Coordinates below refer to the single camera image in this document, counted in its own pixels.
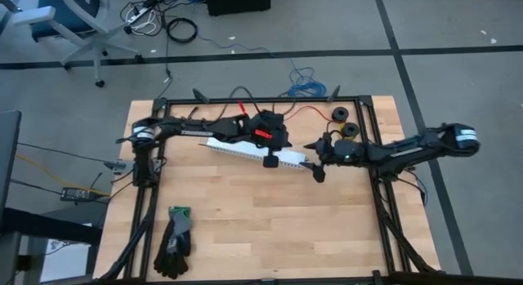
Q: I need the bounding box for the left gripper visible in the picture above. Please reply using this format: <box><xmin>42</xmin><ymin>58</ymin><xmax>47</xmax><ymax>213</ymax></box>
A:
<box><xmin>248</xmin><ymin>111</ymin><xmax>293</xmax><ymax>170</ymax></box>

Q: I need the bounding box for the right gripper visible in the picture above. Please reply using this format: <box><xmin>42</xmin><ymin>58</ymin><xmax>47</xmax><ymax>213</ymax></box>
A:
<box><xmin>299</xmin><ymin>131</ymin><xmax>362</xmax><ymax>185</ymax></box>

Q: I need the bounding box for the white duct cover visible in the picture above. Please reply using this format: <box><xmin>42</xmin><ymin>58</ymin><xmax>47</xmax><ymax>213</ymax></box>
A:
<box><xmin>205</xmin><ymin>136</ymin><xmax>307</xmax><ymax>168</ymax></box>

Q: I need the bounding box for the black grey work glove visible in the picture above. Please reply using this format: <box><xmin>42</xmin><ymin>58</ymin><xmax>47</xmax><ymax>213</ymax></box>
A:
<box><xmin>154</xmin><ymin>206</ymin><xmax>193</xmax><ymax>280</ymax></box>

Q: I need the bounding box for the grey metal clamp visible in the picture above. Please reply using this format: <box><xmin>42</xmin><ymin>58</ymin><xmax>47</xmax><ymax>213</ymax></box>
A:
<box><xmin>104</xmin><ymin>161</ymin><xmax>128</xmax><ymax>175</ymax></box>

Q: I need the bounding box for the black box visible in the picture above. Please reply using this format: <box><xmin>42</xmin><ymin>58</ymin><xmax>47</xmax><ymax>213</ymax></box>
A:
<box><xmin>204</xmin><ymin>0</ymin><xmax>272</xmax><ymax>16</ymax></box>

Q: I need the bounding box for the white power strip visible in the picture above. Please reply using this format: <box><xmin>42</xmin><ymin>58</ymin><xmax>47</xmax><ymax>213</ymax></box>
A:
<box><xmin>125</xmin><ymin>2</ymin><xmax>159</xmax><ymax>25</ymax></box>

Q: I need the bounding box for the black power adapter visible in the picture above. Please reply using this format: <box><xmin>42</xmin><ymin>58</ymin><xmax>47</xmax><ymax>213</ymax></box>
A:
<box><xmin>60</xmin><ymin>186</ymin><xmax>94</xmax><ymax>203</ymax></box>

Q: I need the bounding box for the black side desk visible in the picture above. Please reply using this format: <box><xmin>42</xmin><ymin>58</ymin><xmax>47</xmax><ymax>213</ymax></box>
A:
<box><xmin>0</xmin><ymin>207</ymin><xmax>103</xmax><ymax>285</ymax></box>

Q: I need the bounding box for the dark grey desk panel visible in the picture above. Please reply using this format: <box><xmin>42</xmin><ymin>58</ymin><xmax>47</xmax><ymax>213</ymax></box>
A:
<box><xmin>0</xmin><ymin>109</ymin><xmax>22</xmax><ymax>220</ymax></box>

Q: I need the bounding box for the white office chair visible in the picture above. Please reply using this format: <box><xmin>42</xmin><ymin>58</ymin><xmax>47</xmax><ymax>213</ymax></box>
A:
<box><xmin>11</xmin><ymin>0</ymin><xmax>142</xmax><ymax>89</ymax></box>

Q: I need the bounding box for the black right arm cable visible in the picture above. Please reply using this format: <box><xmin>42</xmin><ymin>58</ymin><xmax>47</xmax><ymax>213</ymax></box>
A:
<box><xmin>324</xmin><ymin>120</ymin><xmax>357</xmax><ymax>142</ymax></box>

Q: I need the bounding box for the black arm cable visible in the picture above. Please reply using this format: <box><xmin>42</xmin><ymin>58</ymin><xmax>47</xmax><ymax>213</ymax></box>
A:
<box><xmin>220</xmin><ymin>85</ymin><xmax>304</xmax><ymax>118</ymax></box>
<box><xmin>324</xmin><ymin>120</ymin><xmax>357</xmax><ymax>142</ymax></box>

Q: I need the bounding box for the thin red wire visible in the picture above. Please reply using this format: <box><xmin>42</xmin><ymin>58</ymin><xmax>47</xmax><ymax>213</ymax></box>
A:
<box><xmin>284</xmin><ymin>105</ymin><xmax>335</xmax><ymax>123</ymax></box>

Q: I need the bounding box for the blue coiled cable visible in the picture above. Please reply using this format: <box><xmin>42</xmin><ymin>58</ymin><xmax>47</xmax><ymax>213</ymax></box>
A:
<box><xmin>287</xmin><ymin>66</ymin><xmax>328</xmax><ymax>98</ymax></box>

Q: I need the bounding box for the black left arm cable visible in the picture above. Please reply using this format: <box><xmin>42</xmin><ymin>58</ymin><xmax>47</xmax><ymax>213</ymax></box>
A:
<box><xmin>220</xmin><ymin>85</ymin><xmax>304</xmax><ymax>118</ymax></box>

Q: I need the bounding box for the black aluminium table frame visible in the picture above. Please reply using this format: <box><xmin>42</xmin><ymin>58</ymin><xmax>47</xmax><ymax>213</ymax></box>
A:
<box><xmin>92</xmin><ymin>87</ymin><xmax>445</xmax><ymax>285</ymax></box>

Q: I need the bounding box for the black coiled cable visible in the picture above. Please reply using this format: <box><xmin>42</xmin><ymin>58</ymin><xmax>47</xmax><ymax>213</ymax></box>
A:
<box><xmin>166</xmin><ymin>17</ymin><xmax>199</xmax><ymax>44</ymax></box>

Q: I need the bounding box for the yellow floor cable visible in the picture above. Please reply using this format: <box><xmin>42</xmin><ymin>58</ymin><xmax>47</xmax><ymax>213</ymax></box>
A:
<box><xmin>16</xmin><ymin>154</ymin><xmax>111</xmax><ymax>197</ymax></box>

